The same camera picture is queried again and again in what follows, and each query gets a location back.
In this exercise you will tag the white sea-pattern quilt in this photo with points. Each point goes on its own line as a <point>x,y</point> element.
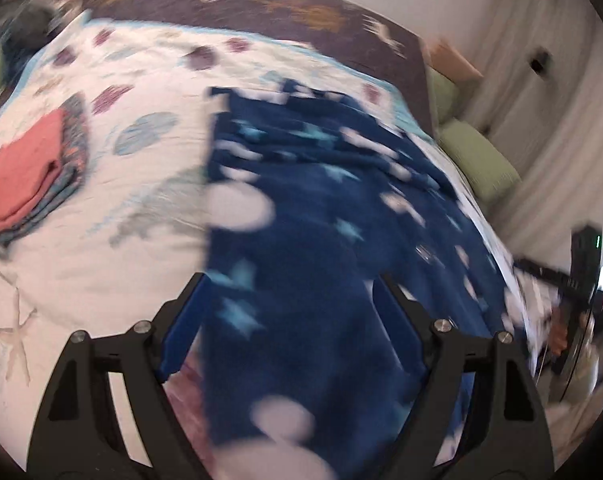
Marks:
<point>136,231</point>

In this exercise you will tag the folded patterned multicolour garment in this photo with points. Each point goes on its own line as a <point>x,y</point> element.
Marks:
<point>74,158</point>

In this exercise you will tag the dark grey clothes pile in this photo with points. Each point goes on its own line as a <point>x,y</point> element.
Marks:
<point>22,38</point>

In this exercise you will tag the peach pillow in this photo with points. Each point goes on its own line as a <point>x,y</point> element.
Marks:
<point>449,62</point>

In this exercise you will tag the folded coral pink garment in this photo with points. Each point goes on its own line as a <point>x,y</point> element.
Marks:
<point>28,167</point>

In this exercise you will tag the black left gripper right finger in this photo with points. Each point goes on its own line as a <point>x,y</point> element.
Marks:
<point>477,414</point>

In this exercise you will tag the navy blue star fleece garment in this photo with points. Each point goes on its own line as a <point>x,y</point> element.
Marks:
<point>309,201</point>

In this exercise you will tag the white pleated curtain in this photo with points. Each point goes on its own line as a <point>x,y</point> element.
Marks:
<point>541,104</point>

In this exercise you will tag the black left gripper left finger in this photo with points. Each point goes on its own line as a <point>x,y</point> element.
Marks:
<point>76,433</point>

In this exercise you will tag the green cushion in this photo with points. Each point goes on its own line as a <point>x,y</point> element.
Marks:
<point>489,174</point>

